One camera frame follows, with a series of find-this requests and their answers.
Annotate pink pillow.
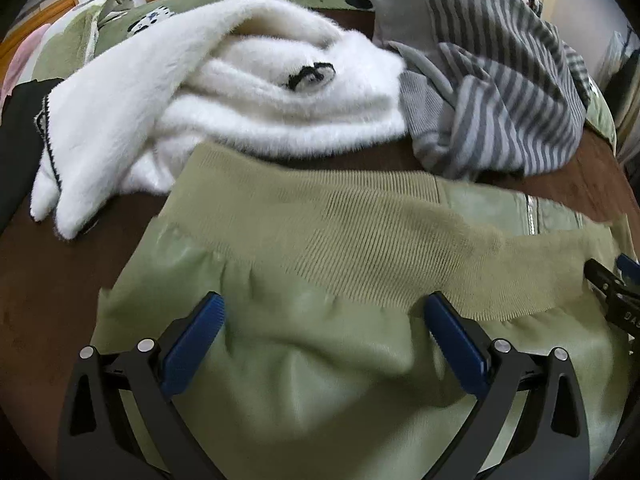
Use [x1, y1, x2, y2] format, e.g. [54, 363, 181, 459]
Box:
[0, 25, 53, 107]

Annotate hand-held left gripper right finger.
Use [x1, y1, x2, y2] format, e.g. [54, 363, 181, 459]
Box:
[422, 291, 592, 480]

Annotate white fluffy sweater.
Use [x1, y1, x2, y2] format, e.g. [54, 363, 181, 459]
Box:
[29, 0, 408, 241]

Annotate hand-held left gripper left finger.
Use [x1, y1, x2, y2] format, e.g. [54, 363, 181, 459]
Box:
[56, 291, 227, 480]

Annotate brown bed sheet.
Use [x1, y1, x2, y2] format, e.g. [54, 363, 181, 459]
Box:
[0, 7, 640, 480]

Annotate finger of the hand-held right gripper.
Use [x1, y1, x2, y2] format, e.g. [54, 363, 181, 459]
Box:
[583, 258, 629, 306]
[616, 254, 640, 282]

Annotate black garment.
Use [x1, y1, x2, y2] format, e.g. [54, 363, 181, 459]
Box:
[0, 79, 66, 233]

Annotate wooden headboard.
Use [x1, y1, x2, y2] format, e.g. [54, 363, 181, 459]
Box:
[0, 0, 81, 63]

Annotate grey striped garment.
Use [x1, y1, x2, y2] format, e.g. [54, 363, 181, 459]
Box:
[372, 0, 594, 181]

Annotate green zip jacket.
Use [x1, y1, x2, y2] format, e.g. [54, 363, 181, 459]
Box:
[92, 141, 637, 480]

